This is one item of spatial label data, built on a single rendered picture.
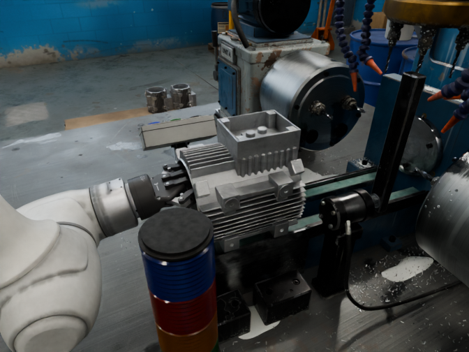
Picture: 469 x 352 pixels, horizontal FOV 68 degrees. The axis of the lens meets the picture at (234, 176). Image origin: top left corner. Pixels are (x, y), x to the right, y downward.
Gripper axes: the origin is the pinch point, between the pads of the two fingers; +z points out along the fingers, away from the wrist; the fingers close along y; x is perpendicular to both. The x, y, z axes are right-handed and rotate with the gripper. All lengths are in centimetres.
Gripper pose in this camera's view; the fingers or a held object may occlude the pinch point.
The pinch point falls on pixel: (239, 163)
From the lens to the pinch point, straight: 64.8
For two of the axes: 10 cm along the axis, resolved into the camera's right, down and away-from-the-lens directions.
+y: -3.8, -5.0, 7.8
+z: 9.2, -3.2, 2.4
